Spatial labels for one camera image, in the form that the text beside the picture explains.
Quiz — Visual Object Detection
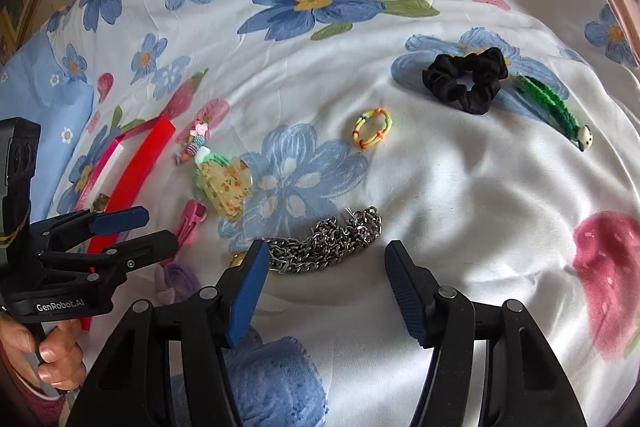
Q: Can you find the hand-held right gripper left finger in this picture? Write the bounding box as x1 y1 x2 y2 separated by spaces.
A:
67 239 271 427

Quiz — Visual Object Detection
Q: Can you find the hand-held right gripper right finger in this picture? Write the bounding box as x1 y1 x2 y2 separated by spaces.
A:
384 240 588 427

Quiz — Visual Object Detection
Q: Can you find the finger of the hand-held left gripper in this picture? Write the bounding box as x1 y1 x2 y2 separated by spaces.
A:
31 206 151 253
37 229 180 289

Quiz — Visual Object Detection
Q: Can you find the purple bow hair tie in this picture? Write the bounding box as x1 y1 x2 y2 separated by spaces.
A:
154 259 201 305

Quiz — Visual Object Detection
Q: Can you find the pink hair clip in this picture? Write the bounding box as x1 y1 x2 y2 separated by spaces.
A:
172 200 208 248

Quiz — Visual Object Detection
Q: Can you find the red cardboard box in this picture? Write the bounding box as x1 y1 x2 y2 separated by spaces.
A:
75 116 178 333

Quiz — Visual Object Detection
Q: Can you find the metal chain necklace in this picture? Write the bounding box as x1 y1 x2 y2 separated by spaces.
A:
267 206 383 275

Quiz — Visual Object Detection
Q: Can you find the colourful bead bracelet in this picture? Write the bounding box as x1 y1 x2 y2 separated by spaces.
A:
175 119 211 165

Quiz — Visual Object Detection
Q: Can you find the colourful yellow hair tie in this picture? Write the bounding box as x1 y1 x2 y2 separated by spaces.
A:
351 107 393 151

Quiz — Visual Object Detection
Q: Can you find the person's left hand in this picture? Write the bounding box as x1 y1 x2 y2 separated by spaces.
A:
0 313 88 395

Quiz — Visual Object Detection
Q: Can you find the light blue flowered pillow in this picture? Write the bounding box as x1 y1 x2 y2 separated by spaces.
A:
0 32 96 218

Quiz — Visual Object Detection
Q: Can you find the yellow claw hair clip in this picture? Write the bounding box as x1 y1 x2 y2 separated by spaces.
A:
192 157 255 223

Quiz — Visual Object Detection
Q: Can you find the green bow hair clip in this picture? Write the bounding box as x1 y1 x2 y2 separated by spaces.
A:
194 147 221 168

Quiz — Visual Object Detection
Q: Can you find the black scrunchie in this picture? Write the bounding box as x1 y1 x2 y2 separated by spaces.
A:
422 47 510 115

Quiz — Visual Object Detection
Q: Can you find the green fuzzy mushroom hair clip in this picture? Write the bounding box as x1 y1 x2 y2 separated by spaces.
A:
510 74 596 152

